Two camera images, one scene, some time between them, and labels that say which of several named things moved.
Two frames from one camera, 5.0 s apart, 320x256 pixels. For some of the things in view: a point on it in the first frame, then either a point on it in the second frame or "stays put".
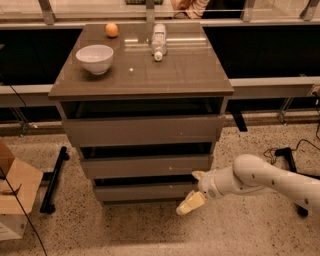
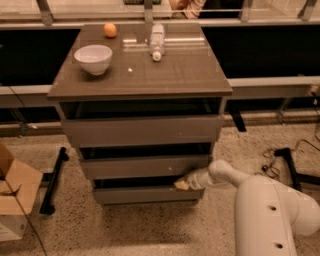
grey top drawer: x=110 y=130 stays put
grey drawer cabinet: x=145 y=105 stays put
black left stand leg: x=48 y=205 stays put
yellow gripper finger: x=193 y=200 to x=181 y=185
